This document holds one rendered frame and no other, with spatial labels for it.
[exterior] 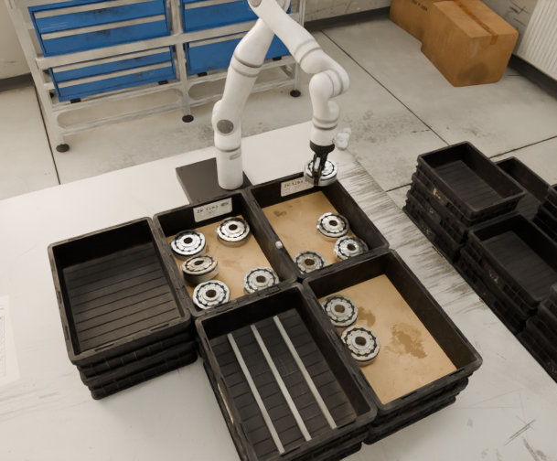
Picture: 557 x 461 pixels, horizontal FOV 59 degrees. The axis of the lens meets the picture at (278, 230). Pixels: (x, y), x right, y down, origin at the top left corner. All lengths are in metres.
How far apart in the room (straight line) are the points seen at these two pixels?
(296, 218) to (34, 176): 2.04
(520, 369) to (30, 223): 1.67
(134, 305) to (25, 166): 2.09
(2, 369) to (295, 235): 0.93
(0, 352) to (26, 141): 2.17
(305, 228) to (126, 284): 0.58
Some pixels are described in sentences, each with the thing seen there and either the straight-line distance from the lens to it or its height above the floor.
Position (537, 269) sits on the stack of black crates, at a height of 0.38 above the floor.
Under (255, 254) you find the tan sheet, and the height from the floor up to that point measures 0.83.
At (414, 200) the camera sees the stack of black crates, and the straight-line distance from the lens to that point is 2.46.
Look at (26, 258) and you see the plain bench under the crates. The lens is 1.85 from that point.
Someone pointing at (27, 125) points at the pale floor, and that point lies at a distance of 3.77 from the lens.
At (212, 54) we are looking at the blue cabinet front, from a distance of 3.37.
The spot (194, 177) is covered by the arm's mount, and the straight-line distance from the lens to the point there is 1.91.
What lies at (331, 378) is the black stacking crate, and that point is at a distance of 1.31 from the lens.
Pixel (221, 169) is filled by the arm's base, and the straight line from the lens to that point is 1.79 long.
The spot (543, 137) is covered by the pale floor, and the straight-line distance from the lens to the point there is 3.89.
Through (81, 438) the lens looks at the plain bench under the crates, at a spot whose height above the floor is 0.70.
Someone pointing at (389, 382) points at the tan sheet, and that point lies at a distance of 1.33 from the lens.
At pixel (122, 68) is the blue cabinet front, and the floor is 0.46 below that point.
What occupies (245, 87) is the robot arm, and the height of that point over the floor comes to 1.18.
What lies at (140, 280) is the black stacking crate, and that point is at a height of 0.83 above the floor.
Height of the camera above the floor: 2.00
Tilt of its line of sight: 47 degrees down
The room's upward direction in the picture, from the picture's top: 2 degrees clockwise
